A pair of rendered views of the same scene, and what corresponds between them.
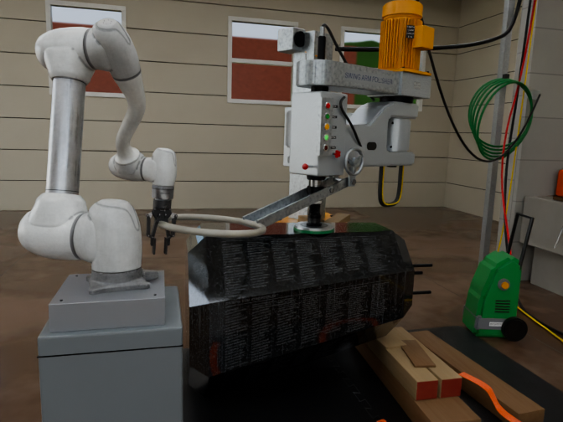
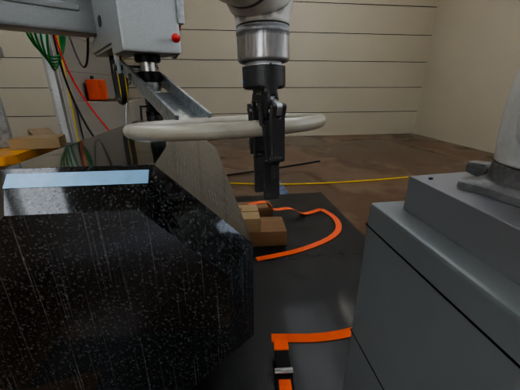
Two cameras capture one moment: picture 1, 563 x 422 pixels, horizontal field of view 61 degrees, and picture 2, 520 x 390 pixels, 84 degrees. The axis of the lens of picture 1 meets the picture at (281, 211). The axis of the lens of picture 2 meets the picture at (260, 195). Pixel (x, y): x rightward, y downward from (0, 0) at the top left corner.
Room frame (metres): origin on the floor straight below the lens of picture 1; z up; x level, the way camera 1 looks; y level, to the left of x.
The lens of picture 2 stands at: (1.92, 1.05, 1.06)
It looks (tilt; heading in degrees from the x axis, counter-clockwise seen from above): 21 degrees down; 276
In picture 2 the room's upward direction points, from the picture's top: straight up
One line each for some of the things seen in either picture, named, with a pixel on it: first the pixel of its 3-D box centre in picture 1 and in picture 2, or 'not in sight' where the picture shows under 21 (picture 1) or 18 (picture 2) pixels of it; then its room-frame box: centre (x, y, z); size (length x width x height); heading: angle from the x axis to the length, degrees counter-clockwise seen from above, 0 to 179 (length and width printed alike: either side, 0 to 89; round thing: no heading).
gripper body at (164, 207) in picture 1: (162, 209); (264, 93); (1.97, 0.50, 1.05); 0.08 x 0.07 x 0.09; 117
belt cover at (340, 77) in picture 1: (364, 84); not in sight; (2.74, -0.44, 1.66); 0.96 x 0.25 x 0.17; 131
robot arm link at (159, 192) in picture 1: (162, 192); (263, 48); (1.97, 0.50, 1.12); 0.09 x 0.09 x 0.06
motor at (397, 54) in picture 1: (402, 39); not in sight; (2.93, -0.68, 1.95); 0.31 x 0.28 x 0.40; 41
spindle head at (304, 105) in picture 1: (327, 136); (135, 1); (2.56, -0.24, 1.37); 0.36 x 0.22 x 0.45; 131
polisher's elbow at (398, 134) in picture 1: (394, 135); not in sight; (2.94, -0.67, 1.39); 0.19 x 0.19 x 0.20
